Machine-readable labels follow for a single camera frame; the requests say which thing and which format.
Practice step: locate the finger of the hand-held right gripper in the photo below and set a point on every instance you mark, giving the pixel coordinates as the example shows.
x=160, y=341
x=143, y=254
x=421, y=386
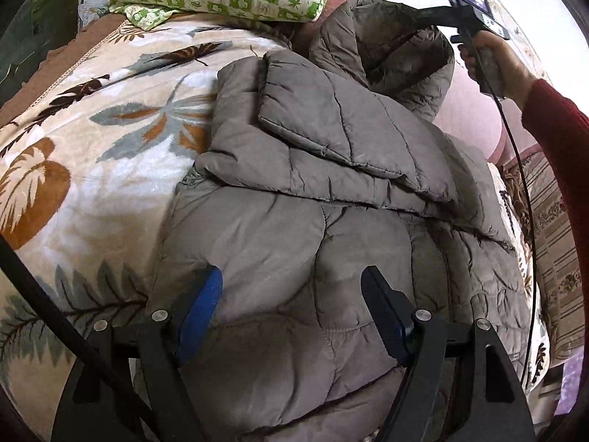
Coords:
x=421, y=14

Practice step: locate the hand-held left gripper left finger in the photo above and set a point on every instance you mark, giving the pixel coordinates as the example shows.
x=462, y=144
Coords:
x=202, y=304

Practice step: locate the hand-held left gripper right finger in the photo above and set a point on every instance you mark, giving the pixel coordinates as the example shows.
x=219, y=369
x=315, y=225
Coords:
x=396, y=320

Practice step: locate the grey-brown puffer jacket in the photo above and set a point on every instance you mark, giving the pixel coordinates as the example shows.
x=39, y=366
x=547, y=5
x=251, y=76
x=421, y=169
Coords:
x=340, y=221

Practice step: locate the person's right forearm red sleeve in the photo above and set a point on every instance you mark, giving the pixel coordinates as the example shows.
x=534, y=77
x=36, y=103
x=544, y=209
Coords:
x=557, y=119

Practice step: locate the person's right hand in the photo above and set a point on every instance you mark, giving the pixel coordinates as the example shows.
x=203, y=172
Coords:
x=501, y=66

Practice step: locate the pink bed sheet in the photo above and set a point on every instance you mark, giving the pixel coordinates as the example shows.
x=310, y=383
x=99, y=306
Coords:
x=469, y=106

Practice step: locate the cream leaf-print blanket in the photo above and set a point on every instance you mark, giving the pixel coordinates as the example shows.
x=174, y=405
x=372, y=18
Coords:
x=92, y=156

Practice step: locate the brown cloth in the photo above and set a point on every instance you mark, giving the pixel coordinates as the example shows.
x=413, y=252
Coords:
x=50, y=64

